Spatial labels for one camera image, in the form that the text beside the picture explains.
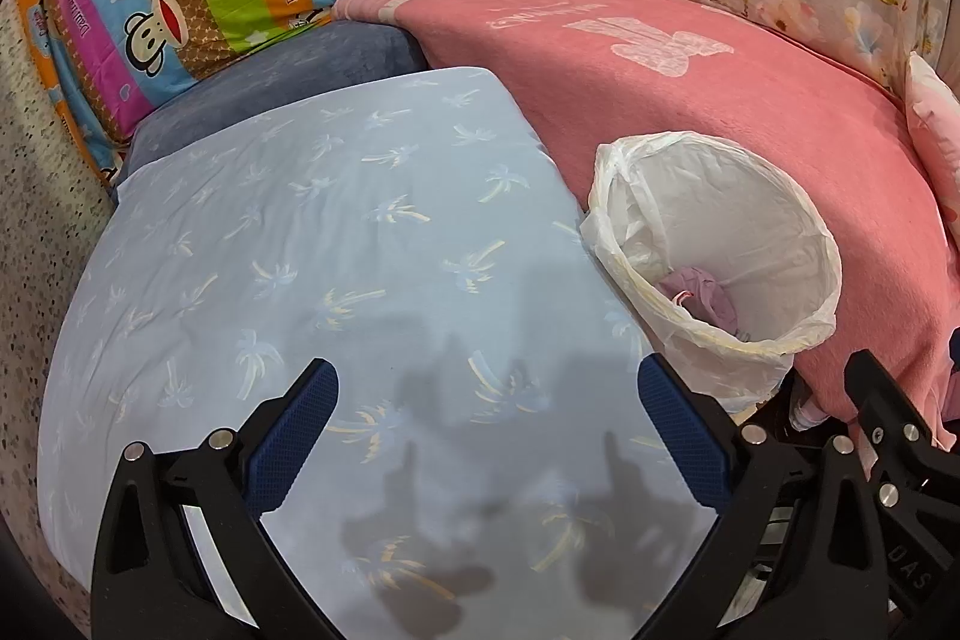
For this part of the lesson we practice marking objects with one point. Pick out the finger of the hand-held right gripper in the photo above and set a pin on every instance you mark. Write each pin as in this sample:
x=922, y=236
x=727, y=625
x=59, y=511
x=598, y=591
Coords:
x=889, y=407

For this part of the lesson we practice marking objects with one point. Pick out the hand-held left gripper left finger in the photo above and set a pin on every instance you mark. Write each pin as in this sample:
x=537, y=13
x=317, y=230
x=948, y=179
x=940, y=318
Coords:
x=296, y=422

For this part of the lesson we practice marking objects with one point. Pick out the light blue palm print sheet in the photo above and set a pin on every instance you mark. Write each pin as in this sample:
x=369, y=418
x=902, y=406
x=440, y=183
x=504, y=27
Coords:
x=300, y=272

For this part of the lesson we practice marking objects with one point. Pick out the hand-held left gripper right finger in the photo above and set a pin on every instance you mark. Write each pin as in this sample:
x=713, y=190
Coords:
x=679, y=422

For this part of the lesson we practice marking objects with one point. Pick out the purple satin cloth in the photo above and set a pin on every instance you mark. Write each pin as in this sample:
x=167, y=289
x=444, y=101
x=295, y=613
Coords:
x=701, y=291

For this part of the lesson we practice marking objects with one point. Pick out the pink pillow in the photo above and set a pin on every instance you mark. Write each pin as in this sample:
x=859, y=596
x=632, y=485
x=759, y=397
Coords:
x=934, y=115

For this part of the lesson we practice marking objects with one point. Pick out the blue-grey cushion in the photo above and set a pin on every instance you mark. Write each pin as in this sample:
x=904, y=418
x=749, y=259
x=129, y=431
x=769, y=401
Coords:
x=300, y=70

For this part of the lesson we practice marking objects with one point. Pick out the pink blanket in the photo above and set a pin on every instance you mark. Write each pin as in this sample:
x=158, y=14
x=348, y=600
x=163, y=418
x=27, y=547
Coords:
x=600, y=85

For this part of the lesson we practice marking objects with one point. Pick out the white bin with plastic liner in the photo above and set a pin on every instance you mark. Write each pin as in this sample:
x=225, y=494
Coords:
x=720, y=212

